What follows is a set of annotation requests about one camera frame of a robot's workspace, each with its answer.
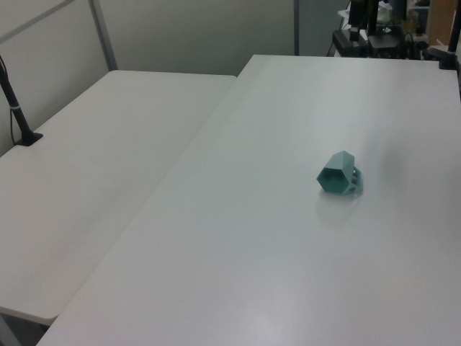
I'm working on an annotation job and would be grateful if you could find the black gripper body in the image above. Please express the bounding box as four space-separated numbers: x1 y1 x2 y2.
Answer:
349 0 381 12

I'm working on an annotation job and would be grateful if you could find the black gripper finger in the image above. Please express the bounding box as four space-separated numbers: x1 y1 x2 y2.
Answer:
349 10 364 41
367 10 380 37

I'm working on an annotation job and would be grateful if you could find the teal hexagonal cup with handle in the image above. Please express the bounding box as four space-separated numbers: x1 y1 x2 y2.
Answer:
315 150 364 198

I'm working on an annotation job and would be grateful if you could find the black flat box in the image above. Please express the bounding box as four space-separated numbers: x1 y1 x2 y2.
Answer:
368 34 401 50

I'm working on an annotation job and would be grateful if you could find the light wooden board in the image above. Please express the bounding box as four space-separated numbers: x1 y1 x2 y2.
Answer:
427 0 461 48

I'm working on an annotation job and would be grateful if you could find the black pole with table clamp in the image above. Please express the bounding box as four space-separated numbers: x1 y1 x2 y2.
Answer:
423 12 461 71

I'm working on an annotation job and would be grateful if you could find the black angled bracket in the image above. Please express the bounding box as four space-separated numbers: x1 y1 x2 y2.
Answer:
331 30 365 56

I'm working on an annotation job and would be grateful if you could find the grey metal partition post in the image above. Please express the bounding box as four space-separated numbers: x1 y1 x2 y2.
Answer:
292 0 300 56
90 0 119 71

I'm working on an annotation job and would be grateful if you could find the black camera stand with white band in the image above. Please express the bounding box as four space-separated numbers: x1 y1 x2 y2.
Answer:
0 53 44 147

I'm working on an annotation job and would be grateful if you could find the thin black cable on stand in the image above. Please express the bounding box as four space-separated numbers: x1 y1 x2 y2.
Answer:
0 56 16 145

